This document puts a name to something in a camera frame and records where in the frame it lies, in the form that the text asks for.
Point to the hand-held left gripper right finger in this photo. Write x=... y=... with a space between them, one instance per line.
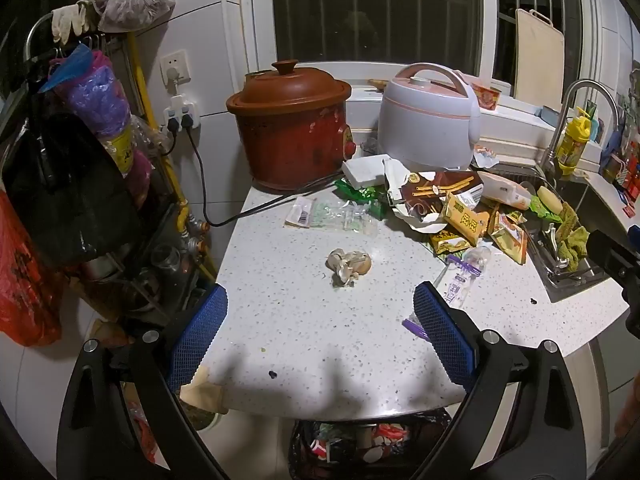
x=445 y=340

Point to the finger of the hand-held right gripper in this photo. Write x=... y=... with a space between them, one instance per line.
x=612 y=255

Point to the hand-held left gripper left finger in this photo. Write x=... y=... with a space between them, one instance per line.
x=200 y=335

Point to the yellow sponge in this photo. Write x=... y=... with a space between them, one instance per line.
x=550 y=199

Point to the trash bin with black liner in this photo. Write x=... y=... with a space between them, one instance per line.
x=370 y=447

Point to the green dish cloth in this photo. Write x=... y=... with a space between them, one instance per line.
x=572 y=235

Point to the steel sink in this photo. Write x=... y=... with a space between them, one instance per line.
x=595 y=210

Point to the beige paper sheet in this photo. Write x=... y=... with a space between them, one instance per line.
x=202 y=392

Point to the metal utensil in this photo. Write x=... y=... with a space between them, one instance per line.
x=552 y=245

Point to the metal storage rack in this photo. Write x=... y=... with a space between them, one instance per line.
x=145 y=280

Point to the orange yellow snack packet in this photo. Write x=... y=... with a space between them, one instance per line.
x=510 y=237

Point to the yellow dish soap bottle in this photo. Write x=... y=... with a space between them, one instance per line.
x=572 y=145

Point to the white orange packet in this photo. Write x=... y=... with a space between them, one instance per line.
x=502 y=187

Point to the brown snack box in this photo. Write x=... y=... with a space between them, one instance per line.
x=440 y=190

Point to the white red wrapper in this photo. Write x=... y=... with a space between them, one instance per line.
x=485 y=156

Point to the clear plastic wrapper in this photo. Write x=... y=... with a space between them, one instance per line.
x=330 y=215

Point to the green plastic wrapper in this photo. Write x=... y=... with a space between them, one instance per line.
x=357 y=192

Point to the steel kitchen faucet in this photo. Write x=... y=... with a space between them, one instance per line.
x=582 y=85

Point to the red plastic bag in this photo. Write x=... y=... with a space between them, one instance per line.
x=25 y=285

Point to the white cardboard box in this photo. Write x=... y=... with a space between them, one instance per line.
x=365 y=170

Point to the black plastic bag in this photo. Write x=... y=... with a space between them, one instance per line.
x=65 y=195

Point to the red clay slow cooker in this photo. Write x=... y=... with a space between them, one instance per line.
x=295 y=150

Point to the beige cutting board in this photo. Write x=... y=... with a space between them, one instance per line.
x=539 y=60

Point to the white rice cooker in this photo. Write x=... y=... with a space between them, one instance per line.
x=425 y=120

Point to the white plug adapter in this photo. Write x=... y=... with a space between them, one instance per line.
x=182 y=112

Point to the yellow gas pipe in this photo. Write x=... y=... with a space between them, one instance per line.
x=145 y=95

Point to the purple plastic bag bundle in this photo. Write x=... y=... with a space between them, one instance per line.
x=100 y=95

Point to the red clay cooker lid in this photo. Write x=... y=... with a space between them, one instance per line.
x=290 y=87

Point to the barred window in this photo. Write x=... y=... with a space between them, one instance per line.
x=375 y=10

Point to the white rubber gloves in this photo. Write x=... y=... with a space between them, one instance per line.
x=70 y=20

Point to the white wall socket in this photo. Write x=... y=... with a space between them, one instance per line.
x=175 y=67

